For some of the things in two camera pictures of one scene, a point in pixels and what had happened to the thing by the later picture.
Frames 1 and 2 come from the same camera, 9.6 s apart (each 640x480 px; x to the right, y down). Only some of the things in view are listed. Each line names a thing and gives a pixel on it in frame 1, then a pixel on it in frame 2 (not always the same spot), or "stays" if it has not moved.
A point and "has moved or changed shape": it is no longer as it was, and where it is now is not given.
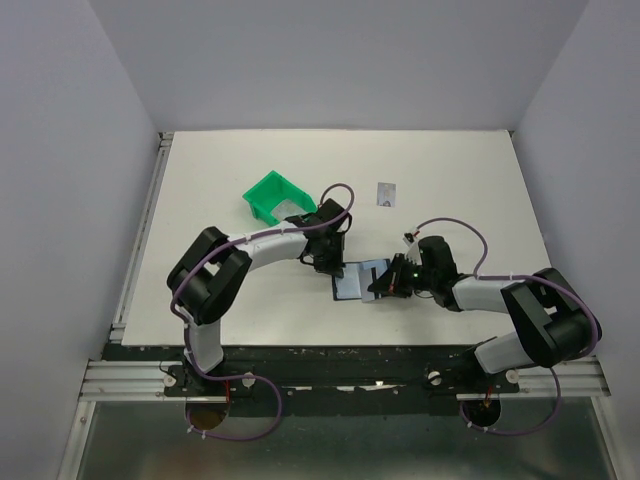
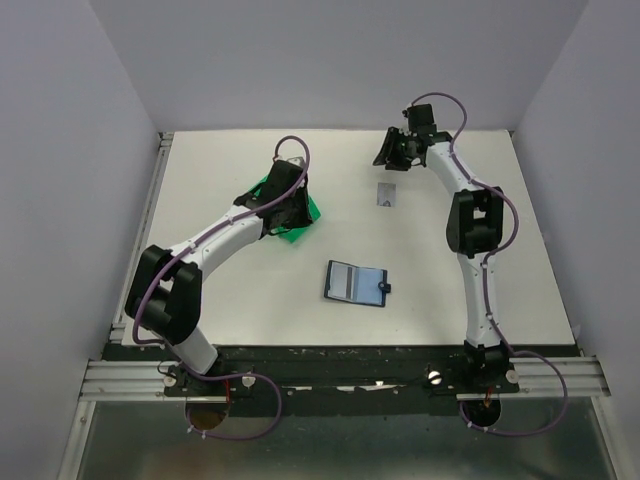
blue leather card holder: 350,287 has moved or changed shape
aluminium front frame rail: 118,381 stays
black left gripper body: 330,259 to 297,212
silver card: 386,194 stays
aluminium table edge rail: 165,140 stays
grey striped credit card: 366,279 to 341,281
